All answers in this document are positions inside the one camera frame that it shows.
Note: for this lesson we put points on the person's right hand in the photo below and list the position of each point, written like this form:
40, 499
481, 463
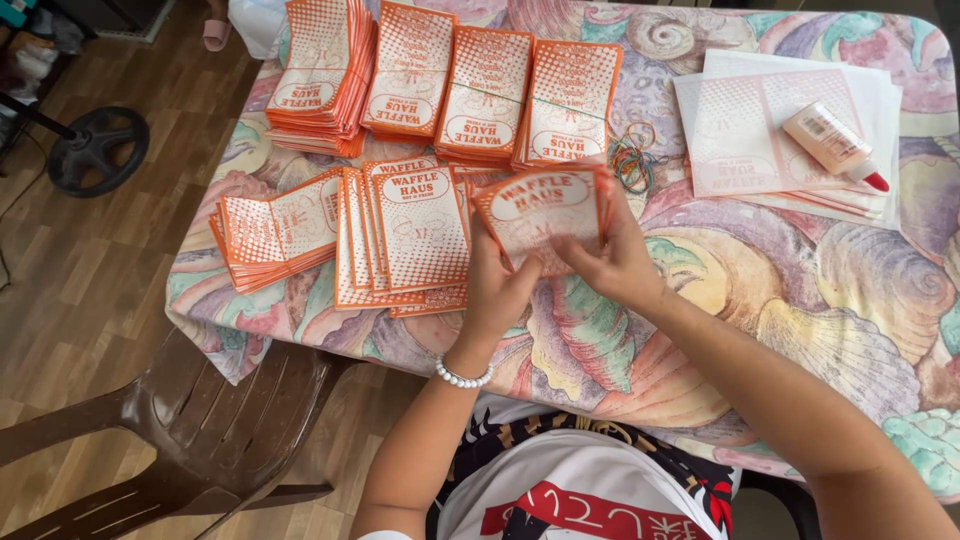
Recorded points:
619, 262

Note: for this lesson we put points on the person's left hand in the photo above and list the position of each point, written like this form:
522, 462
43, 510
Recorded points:
487, 300

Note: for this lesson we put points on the handful of orange paper bags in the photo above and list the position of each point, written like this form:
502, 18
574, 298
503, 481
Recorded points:
544, 210

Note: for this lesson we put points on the loose pile of orange bags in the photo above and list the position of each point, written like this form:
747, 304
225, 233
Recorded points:
420, 225

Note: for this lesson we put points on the heap of coloured rubber bands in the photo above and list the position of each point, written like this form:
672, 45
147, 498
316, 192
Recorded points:
631, 159

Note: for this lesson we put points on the shell-pattern tablecloth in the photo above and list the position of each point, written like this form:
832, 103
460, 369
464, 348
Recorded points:
750, 300

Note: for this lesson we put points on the banded bundle of orange bags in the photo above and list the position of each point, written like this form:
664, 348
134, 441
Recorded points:
570, 101
319, 67
409, 71
484, 94

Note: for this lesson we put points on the stack of unfolded printed sheets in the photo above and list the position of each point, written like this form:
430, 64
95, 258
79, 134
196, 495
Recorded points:
739, 139

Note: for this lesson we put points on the person's white printed shirt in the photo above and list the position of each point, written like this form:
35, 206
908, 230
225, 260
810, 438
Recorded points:
577, 480

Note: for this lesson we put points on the fanned pile of orange bags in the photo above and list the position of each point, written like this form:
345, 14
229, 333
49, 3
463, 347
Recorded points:
274, 232

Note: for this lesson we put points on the glue bottle with red cap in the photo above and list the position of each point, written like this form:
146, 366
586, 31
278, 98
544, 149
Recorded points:
829, 141

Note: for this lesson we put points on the brown plastic chair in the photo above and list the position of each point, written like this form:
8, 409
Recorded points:
202, 427

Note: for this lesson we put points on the white plastic bag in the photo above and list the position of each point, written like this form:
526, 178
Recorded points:
255, 26

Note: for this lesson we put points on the black round fan base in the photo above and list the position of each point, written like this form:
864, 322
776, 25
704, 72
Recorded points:
97, 150

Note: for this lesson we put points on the heap of floor clutter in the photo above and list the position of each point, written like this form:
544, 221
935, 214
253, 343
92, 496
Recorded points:
34, 45

